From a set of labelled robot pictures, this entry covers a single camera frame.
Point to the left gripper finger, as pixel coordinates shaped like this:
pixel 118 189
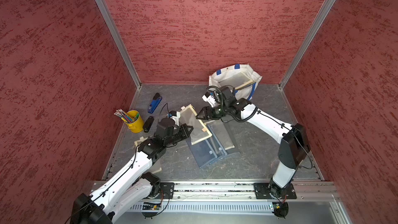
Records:
pixel 189 127
pixel 187 134

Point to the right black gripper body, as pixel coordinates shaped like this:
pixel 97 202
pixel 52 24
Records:
pixel 217 112

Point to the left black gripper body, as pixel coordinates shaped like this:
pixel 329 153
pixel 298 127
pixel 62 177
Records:
pixel 176 137

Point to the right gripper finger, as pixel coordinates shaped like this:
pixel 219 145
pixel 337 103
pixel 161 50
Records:
pixel 204 117
pixel 204 111

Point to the beige trim mesh pouch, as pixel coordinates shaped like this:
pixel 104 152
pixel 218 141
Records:
pixel 200 130

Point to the dark blue mesh pouch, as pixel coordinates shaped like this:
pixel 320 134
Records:
pixel 206 152

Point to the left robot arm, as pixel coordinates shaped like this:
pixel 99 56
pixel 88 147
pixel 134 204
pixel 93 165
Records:
pixel 133 182

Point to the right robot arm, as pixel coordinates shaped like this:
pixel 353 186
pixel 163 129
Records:
pixel 292 139

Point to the white canvas tote bag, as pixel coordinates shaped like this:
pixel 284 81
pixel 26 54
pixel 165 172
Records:
pixel 226 72

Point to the yellow pencil cup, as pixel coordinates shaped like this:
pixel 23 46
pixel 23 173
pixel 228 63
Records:
pixel 134 121

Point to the blue stapler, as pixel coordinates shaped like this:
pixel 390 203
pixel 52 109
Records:
pixel 154 103

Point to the coloured pencils bundle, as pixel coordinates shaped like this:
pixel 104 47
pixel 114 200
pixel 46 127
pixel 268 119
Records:
pixel 124 116

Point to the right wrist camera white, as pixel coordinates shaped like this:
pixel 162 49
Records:
pixel 210 98

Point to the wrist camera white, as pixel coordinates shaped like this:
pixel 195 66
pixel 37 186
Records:
pixel 210 98
pixel 175 115

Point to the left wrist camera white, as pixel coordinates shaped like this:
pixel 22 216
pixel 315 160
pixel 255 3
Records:
pixel 175 115

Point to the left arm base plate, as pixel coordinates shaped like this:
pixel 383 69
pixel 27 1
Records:
pixel 162 190

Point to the aluminium front rail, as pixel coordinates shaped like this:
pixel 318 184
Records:
pixel 238 197

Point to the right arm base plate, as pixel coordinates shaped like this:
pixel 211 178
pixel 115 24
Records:
pixel 264 191

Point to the right aluminium corner post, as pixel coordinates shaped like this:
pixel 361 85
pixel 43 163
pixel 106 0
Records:
pixel 311 33

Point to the aluminium corner post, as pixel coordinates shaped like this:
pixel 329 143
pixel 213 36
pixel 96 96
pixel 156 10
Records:
pixel 119 42
pixel 311 33

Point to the left aluminium corner post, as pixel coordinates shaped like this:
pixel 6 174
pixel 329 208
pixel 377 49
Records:
pixel 119 42

